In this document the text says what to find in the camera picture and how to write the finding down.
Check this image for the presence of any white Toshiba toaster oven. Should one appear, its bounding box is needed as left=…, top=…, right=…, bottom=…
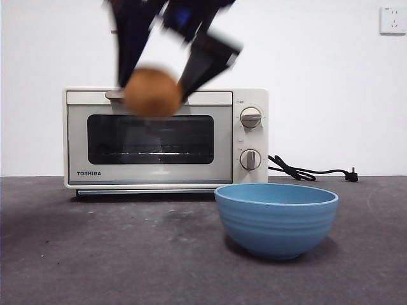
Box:
left=62, top=88, right=270, bottom=200

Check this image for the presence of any glass oven door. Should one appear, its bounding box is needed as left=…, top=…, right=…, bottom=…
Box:
left=66, top=91, right=234, bottom=186

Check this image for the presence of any metal wire oven rack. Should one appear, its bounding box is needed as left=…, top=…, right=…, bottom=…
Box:
left=100, top=151, right=210, bottom=157

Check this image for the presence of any beige oven dial knob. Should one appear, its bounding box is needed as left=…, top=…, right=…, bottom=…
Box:
left=240, top=107, right=263, bottom=129
left=239, top=149, right=262, bottom=171

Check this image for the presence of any blue ribbed bowl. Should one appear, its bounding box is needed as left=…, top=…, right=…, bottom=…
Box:
left=214, top=183, right=339, bottom=261

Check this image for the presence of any black oven power cable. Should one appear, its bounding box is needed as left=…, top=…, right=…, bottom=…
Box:
left=268, top=154, right=359, bottom=183

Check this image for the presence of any white wall socket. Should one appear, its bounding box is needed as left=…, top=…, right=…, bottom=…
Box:
left=380, top=5, right=407, bottom=36

